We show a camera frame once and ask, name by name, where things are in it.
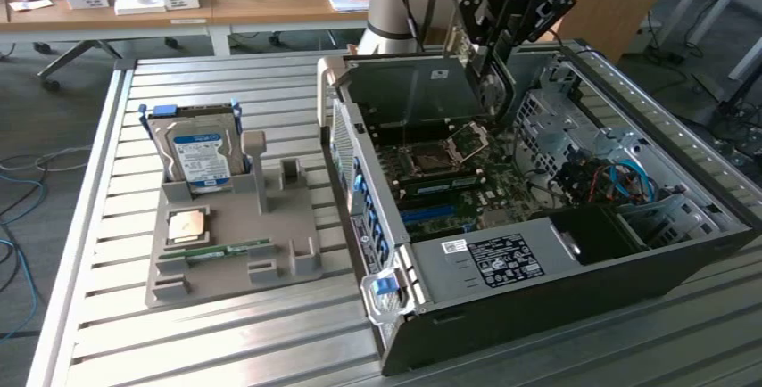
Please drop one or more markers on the grey chipset heatsink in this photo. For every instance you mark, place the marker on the grey chipset heatsink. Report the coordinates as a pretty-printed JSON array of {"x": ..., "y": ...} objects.
[{"x": 497, "y": 218}]

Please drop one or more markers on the CPU chip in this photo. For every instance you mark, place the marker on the CPU chip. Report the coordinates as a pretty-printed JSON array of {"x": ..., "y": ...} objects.
[{"x": 186, "y": 226}]

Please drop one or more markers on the metal socket cover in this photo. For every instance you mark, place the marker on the metal socket cover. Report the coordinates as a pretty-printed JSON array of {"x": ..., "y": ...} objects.
[{"x": 470, "y": 135}]

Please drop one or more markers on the green motherboard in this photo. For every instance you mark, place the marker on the green motherboard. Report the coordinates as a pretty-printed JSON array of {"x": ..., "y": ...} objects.
[{"x": 506, "y": 182}]

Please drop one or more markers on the grey power supply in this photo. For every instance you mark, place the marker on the grey power supply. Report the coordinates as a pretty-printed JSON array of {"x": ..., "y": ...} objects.
[{"x": 441, "y": 271}]

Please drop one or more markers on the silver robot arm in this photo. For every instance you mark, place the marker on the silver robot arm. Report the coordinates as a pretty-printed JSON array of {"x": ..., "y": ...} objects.
[{"x": 393, "y": 3}]

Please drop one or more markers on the blue case latch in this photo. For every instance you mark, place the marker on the blue case latch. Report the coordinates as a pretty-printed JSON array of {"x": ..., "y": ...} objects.
[{"x": 384, "y": 284}]

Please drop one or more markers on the green graphics card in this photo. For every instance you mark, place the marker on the green graphics card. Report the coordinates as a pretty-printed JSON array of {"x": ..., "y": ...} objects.
[{"x": 500, "y": 93}]

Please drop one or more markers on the grey parts rack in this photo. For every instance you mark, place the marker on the grey parts rack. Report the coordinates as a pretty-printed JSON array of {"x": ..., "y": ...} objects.
[{"x": 238, "y": 226}]

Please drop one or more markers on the green RAM stick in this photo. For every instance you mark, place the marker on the green RAM stick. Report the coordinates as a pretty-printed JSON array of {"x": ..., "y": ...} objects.
[
  {"x": 214, "y": 249},
  {"x": 441, "y": 186}
]

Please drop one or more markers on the white paper card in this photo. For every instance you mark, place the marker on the white paper card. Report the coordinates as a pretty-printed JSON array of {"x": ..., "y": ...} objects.
[{"x": 30, "y": 5}]

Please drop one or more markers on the open black PC case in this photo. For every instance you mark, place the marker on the open black PC case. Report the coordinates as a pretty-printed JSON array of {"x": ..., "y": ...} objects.
[{"x": 536, "y": 315}]

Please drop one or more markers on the CPU socket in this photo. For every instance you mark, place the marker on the CPU socket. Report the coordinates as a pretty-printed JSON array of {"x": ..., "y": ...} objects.
[{"x": 432, "y": 159}]

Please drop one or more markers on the hard disk with blue rails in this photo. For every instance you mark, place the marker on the hard disk with blue rails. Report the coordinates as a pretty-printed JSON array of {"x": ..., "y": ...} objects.
[{"x": 197, "y": 159}]

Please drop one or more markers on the blue expansion slot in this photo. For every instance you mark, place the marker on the blue expansion slot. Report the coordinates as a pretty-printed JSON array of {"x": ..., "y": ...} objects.
[{"x": 429, "y": 214}]

